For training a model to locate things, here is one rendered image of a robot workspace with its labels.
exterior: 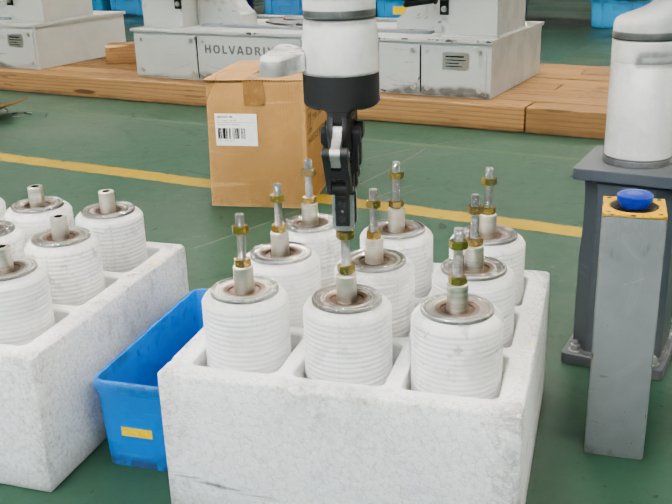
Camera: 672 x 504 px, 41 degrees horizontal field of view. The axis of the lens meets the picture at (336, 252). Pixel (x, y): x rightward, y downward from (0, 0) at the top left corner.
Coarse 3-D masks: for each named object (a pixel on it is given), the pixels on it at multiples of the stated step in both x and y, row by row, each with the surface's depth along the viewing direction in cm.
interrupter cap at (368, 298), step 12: (324, 288) 98; (360, 288) 98; (372, 288) 98; (312, 300) 95; (324, 300) 95; (336, 300) 96; (360, 300) 96; (372, 300) 95; (336, 312) 93; (348, 312) 93; (360, 312) 93
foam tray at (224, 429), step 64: (192, 384) 96; (256, 384) 94; (320, 384) 94; (384, 384) 93; (512, 384) 92; (192, 448) 99; (256, 448) 97; (320, 448) 94; (384, 448) 92; (448, 448) 90; (512, 448) 88
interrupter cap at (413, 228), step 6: (378, 222) 120; (384, 222) 119; (408, 222) 119; (414, 222) 119; (420, 222) 119; (378, 228) 117; (384, 228) 118; (408, 228) 118; (414, 228) 117; (420, 228) 117; (384, 234) 115; (390, 234) 115; (396, 234) 115; (402, 234) 115; (408, 234) 115; (414, 234) 114; (420, 234) 115
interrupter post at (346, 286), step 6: (336, 276) 95; (342, 276) 95; (348, 276) 94; (354, 276) 95; (336, 282) 95; (342, 282) 94; (348, 282) 94; (354, 282) 95; (336, 288) 96; (342, 288) 95; (348, 288) 95; (354, 288) 95; (342, 294) 95; (348, 294) 95; (354, 294) 95; (342, 300) 95; (348, 300) 95; (354, 300) 95
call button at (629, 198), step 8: (624, 192) 103; (632, 192) 103; (640, 192) 103; (648, 192) 103; (624, 200) 102; (632, 200) 101; (640, 200) 101; (648, 200) 101; (632, 208) 102; (640, 208) 102
